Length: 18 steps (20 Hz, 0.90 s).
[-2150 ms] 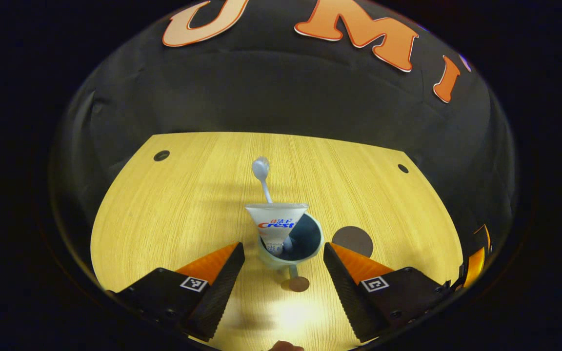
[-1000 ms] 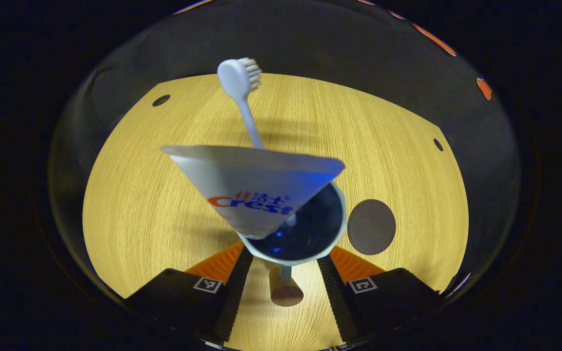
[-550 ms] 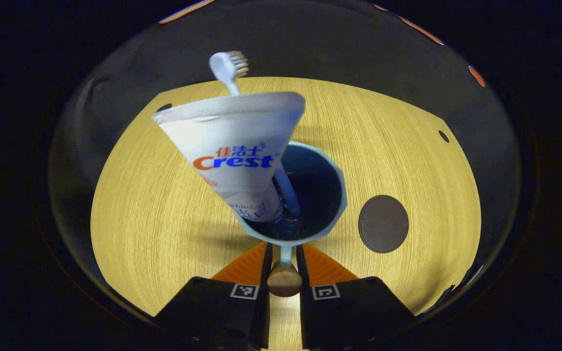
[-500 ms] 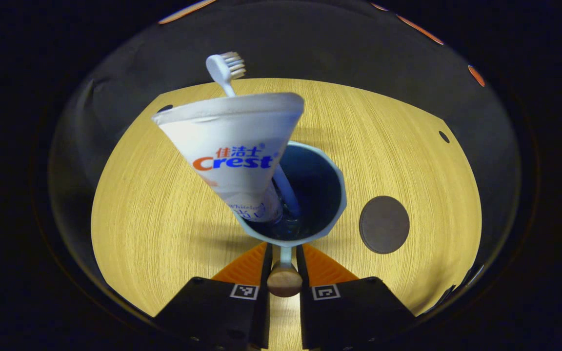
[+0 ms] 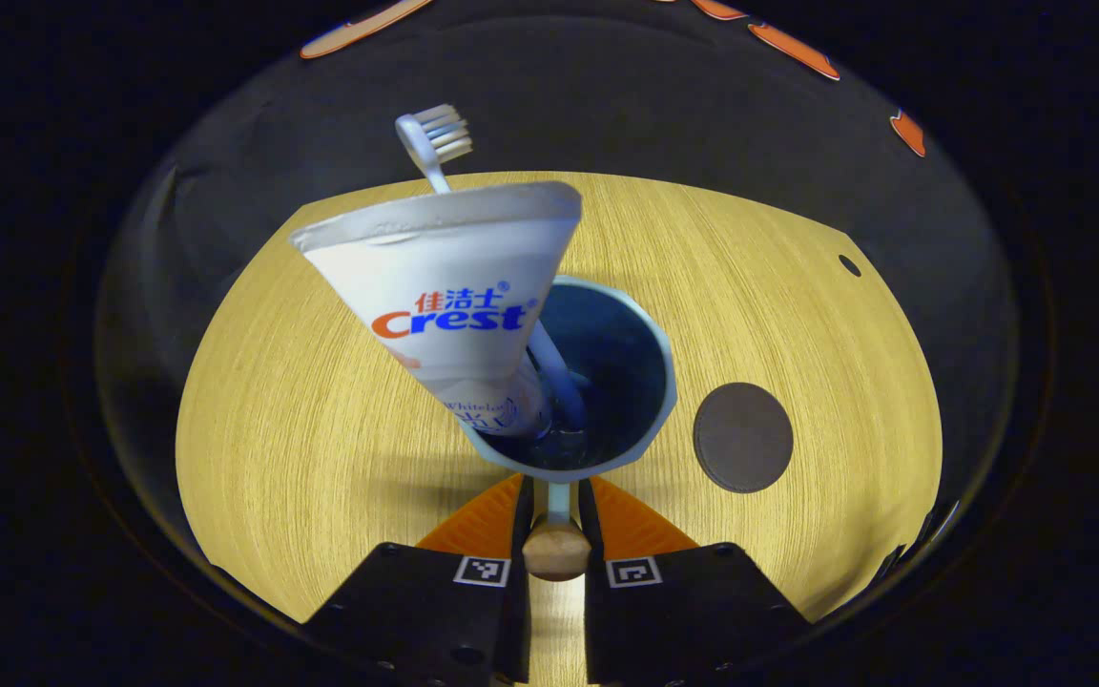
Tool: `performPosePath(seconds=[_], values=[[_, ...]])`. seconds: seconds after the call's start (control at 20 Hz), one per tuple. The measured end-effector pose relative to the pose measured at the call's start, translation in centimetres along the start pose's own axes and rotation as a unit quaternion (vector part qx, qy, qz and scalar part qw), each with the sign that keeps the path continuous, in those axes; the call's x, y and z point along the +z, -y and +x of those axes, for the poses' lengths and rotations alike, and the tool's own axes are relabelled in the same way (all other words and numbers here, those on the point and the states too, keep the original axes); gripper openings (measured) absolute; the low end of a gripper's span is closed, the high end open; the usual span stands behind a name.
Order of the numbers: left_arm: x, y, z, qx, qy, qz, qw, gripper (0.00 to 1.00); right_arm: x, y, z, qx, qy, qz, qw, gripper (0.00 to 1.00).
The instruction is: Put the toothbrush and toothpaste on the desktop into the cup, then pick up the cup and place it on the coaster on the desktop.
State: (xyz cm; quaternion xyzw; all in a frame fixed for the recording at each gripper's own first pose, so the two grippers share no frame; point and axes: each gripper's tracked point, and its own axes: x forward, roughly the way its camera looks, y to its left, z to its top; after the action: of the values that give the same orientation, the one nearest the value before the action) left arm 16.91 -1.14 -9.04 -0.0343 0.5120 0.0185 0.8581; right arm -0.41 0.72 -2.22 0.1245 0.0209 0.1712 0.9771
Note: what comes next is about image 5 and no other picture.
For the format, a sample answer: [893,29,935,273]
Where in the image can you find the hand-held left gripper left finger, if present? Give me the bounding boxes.
[304,474,536,686]

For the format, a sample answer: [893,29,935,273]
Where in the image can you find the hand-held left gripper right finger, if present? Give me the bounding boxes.
[578,477,813,686]

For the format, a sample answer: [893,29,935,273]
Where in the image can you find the blue cup with wooden handle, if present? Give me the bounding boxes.
[459,275,679,583]

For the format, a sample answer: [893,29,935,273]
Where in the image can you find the round dark brown coaster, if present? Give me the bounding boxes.
[693,382,795,494]

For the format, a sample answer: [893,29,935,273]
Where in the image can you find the white toothpaste tube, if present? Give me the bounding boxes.
[289,181,584,440]

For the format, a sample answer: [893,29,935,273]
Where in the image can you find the white toothbrush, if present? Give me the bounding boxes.
[395,103,591,432]

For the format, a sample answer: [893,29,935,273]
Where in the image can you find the wooden desktop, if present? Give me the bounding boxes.
[175,172,943,686]

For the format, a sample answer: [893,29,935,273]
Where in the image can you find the black backdrop cloth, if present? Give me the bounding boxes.
[96,0,1023,593]

